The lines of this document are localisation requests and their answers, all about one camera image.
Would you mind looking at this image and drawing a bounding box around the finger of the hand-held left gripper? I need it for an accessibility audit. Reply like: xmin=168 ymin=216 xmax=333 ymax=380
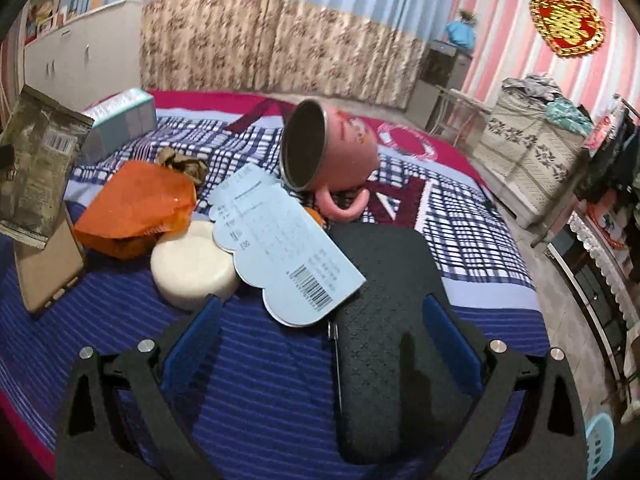
xmin=0 ymin=142 xmax=15 ymax=183

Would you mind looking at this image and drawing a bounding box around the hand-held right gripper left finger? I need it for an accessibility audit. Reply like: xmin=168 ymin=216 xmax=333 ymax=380
xmin=55 ymin=295 xmax=225 ymax=480

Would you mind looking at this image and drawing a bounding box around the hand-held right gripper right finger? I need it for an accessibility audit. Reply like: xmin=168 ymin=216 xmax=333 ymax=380
xmin=422 ymin=294 xmax=588 ymax=480

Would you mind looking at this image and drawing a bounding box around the olive snack packet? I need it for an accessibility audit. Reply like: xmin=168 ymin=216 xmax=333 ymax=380
xmin=0 ymin=85 xmax=96 ymax=250

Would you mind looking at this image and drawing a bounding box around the white round block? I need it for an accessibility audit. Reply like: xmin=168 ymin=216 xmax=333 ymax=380
xmin=150 ymin=220 xmax=242 ymax=311

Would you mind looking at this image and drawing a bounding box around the light blue paper card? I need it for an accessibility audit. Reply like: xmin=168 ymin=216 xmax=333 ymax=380
xmin=207 ymin=162 xmax=367 ymax=328

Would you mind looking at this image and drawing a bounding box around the orange plastic bag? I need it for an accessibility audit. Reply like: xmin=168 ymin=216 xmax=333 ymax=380
xmin=74 ymin=160 xmax=198 ymax=261

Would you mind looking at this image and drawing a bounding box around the brown paper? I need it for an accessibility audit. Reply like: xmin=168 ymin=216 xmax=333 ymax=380
xmin=156 ymin=147 xmax=210 ymax=191

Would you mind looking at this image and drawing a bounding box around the light blue plastic basket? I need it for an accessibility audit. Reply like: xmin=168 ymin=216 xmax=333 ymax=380
xmin=584 ymin=412 xmax=616 ymax=480

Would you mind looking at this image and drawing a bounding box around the striped blue and red blanket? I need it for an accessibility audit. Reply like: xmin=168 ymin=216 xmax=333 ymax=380
xmin=0 ymin=89 xmax=551 ymax=480

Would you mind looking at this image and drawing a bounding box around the black quilted case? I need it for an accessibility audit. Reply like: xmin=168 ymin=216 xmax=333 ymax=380
xmin=327 ymin=222 xmax=488 ymax=466

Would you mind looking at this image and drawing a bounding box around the tan phone case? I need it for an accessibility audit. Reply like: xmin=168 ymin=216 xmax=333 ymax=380
xmin=14 ymin=205 xmax=86 ymax=316

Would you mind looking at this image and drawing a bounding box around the teal cardboard box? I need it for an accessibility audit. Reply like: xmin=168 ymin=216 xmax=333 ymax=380
xmin=80 ymin=87 xmax=158 ymax=166

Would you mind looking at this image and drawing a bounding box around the metal clothes rack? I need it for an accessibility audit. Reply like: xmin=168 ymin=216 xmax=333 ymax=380
xmin=530 ymin=92 xmax=640 ymax=251

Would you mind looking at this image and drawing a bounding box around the white cabinet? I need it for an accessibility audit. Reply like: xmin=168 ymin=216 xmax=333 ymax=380
xmin=22 ymin=0 xmax=143 ymax=111

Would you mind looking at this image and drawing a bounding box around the low glass cabinet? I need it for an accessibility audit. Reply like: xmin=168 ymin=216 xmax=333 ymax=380
xmin=545 ymin=205 xmax=640 ymax=411

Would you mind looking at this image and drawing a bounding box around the colourful framed picture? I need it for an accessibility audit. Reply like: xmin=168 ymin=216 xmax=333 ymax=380
xmin=22 ymin=0 xmax=68 ymax=43

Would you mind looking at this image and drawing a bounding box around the white lace cloth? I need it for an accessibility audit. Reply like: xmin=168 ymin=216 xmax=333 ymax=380
xmin=567 ymin=207 xmax=640 ymax=311

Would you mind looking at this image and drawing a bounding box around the white and red box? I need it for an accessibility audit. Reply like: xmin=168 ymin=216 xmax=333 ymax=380
xmin=585 ymin=200 xmax=636 ymax=251

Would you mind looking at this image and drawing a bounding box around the cabinet under patterned cloth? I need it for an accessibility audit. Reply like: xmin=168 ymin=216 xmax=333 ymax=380
xmin=472 ymin=77 xmax=596 ymax=231

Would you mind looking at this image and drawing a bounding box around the pink mug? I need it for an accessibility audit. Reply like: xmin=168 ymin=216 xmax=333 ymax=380
xmin=279 ymin=99 xmax=382 ymax=221

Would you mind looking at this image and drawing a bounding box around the small round table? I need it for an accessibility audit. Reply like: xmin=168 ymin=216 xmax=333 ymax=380
xmin=435 ymin=85 xmax=493 ymax=146

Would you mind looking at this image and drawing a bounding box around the pile of clothes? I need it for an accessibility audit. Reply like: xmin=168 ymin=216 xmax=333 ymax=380
xmin=502 ymin=72 xmax=596 ymax=133

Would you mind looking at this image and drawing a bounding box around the pink hanging bag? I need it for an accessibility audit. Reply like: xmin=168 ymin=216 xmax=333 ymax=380
xmin=582 ymin=105 xmax=621 ymax=156

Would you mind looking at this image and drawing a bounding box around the grey water dispenser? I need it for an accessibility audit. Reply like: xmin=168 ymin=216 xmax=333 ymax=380
xmin=406 ymin=40 xmax=473 ymax=121

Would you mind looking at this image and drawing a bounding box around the blue and floral curtain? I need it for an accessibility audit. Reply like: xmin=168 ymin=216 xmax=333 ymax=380
xmin=65 ymin=0 xmax=463 ymax=111

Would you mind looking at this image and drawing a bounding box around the potted plant with blue cover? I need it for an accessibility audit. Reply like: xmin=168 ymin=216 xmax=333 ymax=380
xmin=444 ymin=7 xmax=478 ymax=53

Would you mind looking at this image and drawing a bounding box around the red heart wall decoration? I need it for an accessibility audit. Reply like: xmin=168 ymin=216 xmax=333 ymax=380
xmin=529 ymin=0 xmax=607 ymax=58

